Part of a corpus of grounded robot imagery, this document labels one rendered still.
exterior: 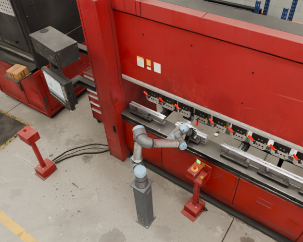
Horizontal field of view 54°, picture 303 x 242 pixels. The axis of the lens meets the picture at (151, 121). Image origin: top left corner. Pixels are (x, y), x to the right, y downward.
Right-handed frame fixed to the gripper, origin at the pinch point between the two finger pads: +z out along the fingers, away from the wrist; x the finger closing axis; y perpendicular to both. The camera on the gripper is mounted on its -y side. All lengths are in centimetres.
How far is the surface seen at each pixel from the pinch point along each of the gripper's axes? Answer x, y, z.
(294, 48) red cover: -70, 76, -97
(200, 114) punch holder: -0.4, 23.2, -19.8
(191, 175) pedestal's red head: -15.0, -32.2, 10.7
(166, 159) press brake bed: 36, -32, 45
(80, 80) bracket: 151, -10, -38
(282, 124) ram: -76, 44, -36
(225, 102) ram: -25, 39, -41
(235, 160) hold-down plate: -44.4, 6.0, 16.0
